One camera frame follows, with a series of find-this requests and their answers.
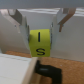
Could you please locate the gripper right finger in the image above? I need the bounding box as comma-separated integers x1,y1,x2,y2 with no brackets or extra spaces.
49,8,77,45

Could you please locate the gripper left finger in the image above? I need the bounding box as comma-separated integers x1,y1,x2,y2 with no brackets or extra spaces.
0,8,33,57

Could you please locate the yellow block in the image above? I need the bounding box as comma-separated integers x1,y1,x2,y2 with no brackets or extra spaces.
28,28,53,58

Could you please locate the white sliding door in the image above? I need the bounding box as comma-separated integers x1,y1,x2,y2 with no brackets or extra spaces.
0,53,39,84

